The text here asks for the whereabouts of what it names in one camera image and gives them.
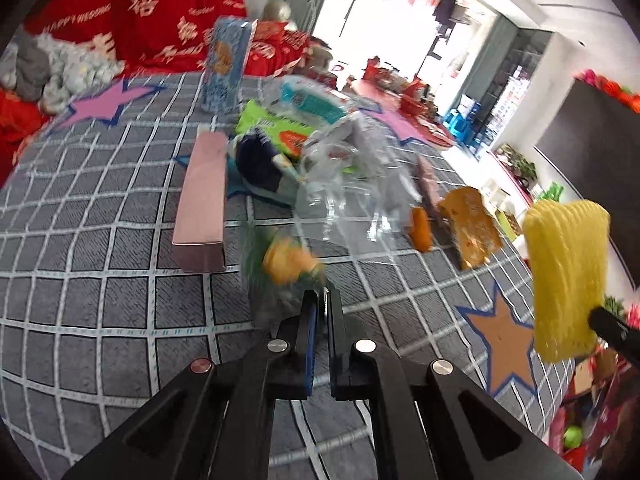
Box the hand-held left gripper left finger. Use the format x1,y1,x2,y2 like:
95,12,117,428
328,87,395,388
62,287,321,480

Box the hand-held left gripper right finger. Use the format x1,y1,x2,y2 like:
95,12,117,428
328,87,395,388
325,285,586,480

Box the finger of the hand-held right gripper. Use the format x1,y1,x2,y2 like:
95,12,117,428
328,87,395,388
587,306,640,361

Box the yellow foam fruit net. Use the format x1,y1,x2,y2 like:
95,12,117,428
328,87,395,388
522,199,612,365

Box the orange green plastic wrapper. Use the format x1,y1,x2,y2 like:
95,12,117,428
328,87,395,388
241,227,328,328

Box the green snack packet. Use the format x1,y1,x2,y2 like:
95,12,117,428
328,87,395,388
235,99,321,163

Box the small orange packet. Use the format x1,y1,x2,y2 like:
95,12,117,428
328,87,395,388
410,206,432,253

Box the clear plastic packaging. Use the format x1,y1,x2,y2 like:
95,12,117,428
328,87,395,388
295,110,423,246

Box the green shopping bag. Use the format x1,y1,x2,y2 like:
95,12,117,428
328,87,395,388
537,181,565,203

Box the orange snack bag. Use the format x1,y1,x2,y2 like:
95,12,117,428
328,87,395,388
439,186,503,271

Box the long pink box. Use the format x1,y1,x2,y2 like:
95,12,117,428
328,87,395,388
171,132,230,274

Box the pink sausage packet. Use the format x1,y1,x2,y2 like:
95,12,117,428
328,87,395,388
416,156,443,221

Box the dark blue packet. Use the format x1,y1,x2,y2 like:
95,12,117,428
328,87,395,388
227,130,301,206

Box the potted green plant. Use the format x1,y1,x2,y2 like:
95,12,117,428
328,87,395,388
495,144,538,186

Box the black television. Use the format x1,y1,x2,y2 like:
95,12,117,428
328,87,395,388
532,80,640,221

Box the grey plaid blanket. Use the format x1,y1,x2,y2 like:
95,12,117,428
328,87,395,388
0,71,576,480

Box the teal wipes packet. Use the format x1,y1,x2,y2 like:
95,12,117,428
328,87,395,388
280,77,353,126

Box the colourful garland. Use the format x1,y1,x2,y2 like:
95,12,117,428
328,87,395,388
575,69,640,113

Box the stack of blue plastic stools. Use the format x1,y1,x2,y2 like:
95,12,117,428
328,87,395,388
442,95,488,151

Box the round red table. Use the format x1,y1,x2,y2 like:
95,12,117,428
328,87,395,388
345,57,436,111

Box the blue cookie box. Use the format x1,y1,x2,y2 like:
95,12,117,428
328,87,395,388
200,16,257,113

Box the hanging clothes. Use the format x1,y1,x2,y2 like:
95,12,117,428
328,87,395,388
372,0,476,36

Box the red sofa cover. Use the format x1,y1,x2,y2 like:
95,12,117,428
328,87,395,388
0,0,311,186

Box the grey fluffy cloth pile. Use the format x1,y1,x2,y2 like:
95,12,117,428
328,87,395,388
0,30,126,116

